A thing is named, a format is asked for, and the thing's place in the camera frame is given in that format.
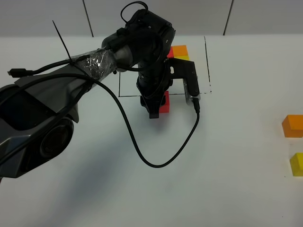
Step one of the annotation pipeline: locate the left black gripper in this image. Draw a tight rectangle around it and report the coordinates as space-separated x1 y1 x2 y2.
137 58 172 118

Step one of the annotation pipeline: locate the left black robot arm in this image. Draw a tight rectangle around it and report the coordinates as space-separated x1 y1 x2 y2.
0 9 175 178

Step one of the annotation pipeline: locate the red template block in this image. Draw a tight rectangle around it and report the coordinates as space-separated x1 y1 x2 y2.
167 46 174 58

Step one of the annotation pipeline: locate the yellow template block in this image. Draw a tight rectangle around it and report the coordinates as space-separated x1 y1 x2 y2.
174 55 189 61

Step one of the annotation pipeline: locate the orange template block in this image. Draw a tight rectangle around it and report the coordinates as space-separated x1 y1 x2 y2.
172 45 188 57

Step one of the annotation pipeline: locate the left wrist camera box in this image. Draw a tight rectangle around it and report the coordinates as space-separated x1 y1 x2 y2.
166 58 200 105

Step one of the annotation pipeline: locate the left black usb cable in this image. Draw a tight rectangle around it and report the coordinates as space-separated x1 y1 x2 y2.
7 67 201 169

